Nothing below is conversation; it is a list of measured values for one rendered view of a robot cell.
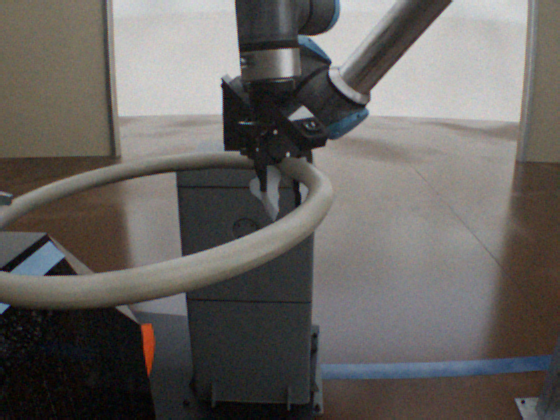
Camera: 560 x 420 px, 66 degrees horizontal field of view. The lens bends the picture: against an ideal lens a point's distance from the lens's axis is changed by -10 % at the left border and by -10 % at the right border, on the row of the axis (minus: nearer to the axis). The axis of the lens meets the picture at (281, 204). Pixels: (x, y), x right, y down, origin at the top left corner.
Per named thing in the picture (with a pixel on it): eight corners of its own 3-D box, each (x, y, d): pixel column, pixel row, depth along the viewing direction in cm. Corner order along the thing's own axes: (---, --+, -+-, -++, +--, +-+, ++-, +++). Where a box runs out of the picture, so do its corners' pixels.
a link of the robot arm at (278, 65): (311, 47, 68) (257, 50, 62) (313, 80, 69) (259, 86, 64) (275, 50, 75) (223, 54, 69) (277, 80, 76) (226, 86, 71)
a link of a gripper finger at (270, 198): (257, 214, 78) (261, 158, 76) (279, 222, 73) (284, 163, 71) (241, 215, 76) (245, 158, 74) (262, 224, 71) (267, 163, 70)
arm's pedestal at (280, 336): (204, 332, 201) (191, 137, 175) (319, 335, 199) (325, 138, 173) (179, 409, 154) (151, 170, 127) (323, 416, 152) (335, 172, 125)
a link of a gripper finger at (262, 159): (275, 189, 74) (280, 134, 72) (282, 191, 72) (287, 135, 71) (250, 190, 71) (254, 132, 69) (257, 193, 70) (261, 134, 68)
